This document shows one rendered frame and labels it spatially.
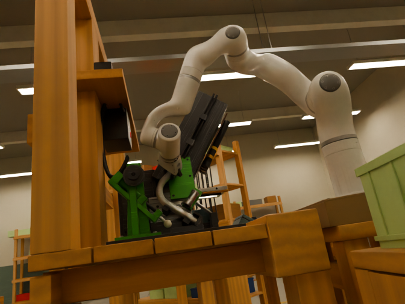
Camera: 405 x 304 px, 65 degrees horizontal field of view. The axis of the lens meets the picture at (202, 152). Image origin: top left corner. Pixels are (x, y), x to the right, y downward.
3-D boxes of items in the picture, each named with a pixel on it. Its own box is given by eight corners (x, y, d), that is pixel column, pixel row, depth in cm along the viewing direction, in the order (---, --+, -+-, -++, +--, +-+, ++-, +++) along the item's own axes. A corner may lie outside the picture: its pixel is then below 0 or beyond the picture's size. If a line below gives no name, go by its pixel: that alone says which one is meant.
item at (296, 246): (223, 262, 219) (219, 239, 223) (332, 269, 77) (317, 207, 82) (202, 265, 217) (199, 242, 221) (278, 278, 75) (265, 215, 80)
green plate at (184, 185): (195, 203, 148) (189, 165, 159) (196, 195, 141) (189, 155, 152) (171, 206, 146) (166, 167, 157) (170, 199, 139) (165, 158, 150)
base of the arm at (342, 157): (364, 198, 114) (349, 149, 120) (402, 187, 97) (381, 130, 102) (316, 206, 111) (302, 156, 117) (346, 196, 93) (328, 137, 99)
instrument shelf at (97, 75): (139, 151, 205) (138, 145, 207) (123, 76, 121) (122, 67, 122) (99, 155, 202) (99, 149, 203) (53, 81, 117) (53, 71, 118)
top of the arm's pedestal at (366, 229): (386, 231, 117) (382, 221, 118) (454, 224, 86) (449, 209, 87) (301, 244, 114) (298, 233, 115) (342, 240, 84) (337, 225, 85)
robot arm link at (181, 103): (160, 67, 124) (135, 140, 119) (199, 78, 123) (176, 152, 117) (163, 77, 133) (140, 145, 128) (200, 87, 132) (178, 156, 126)
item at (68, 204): (131, 255, 213) (122, 121, 242) (71, 249, 73) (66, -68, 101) (118, 257, 212) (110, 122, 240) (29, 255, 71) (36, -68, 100)
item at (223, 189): (222, 197, 173) (221, 191, 174) (228, 191, 158) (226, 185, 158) (149, 205, 167) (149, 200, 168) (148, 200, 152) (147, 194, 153)
